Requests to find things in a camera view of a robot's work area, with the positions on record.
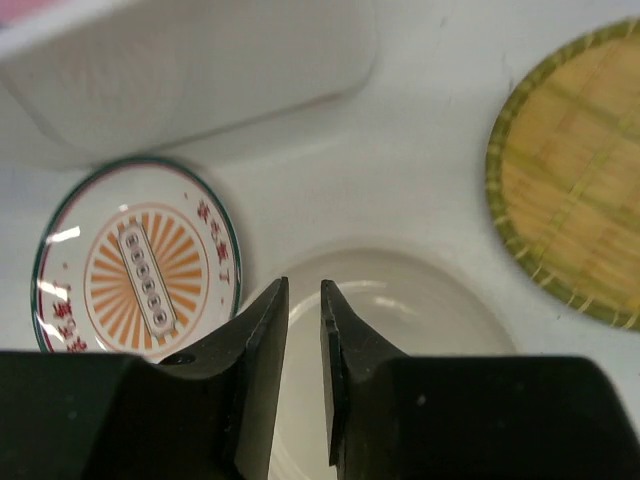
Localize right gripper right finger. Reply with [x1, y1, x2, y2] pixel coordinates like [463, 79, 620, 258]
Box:
[320, 280, 639, 479]

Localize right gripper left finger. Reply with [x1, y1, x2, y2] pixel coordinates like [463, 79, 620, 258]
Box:
[1, 278, 289, 479]

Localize orange sunburst pattern plate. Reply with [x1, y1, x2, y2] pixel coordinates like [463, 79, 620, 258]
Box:
[30, 156, 242, 362]

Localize white plastic bin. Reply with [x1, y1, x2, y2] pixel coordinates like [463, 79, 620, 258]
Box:
[1, 1, 377, 169]

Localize cream white plate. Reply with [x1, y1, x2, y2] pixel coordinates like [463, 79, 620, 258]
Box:
[239, 247, 519, 480]

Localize round bamboo woven plate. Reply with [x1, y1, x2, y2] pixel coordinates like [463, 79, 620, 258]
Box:
[485, 17, 639, 331]

